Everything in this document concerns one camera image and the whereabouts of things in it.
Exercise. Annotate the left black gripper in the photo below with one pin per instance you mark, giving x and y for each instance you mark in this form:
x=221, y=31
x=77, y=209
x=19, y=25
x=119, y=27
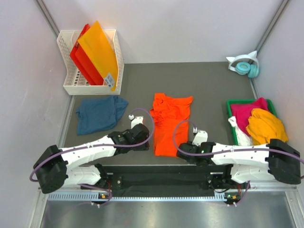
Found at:
x=143, y=147

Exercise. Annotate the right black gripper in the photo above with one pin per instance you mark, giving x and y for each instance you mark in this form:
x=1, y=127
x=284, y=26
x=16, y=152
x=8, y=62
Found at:
x=190, y=143

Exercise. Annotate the orange t shirt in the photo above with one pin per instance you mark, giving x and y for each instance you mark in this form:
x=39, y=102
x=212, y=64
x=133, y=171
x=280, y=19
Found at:
x=169, y=115

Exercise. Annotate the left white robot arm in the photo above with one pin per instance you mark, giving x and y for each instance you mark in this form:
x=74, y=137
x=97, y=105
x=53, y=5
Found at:
x=58, y=167

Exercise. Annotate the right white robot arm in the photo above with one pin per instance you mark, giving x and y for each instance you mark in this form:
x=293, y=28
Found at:
x=275, y=160

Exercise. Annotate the white t shirt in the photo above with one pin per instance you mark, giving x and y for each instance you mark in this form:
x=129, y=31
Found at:
x=241, y=137

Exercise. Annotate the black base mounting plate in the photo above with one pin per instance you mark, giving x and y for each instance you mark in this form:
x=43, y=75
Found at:
x=168, y=180

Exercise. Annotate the blue t shirt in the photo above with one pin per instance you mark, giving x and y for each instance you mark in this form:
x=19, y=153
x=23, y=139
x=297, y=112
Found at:
x=99, y=114

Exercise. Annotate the pink t shirt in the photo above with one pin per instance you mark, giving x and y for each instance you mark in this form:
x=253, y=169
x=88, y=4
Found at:
x=243, y=113

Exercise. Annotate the yellow t shirt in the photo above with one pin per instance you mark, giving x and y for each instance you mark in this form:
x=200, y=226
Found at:
x=264, y=126

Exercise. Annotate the white perforated file basket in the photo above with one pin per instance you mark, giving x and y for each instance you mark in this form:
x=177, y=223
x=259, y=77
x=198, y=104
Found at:
x=75, y=83

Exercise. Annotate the cat ear headphones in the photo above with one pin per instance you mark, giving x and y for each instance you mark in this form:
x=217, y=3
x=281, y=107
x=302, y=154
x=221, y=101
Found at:
x=246, y=64

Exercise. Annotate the red plastic folder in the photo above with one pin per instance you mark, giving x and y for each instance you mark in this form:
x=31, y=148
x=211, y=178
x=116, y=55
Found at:
x=83, y=62

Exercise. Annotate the orange plastic folder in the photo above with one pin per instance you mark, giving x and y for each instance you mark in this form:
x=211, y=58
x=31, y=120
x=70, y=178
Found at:
x=96, y=46

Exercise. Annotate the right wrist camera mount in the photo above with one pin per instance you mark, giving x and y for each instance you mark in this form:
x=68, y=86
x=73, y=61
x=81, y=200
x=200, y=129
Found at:
x=200, y=136

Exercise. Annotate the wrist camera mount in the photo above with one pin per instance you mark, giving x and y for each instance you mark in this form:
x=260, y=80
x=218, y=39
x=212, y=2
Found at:
x=135, y=120
x=200, y=136

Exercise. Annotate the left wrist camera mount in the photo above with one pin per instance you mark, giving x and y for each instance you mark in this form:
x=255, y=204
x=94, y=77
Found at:
x=135, y=120

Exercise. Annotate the slotted cable duct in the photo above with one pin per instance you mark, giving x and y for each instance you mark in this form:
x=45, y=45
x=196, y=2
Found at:
x=97, y=196

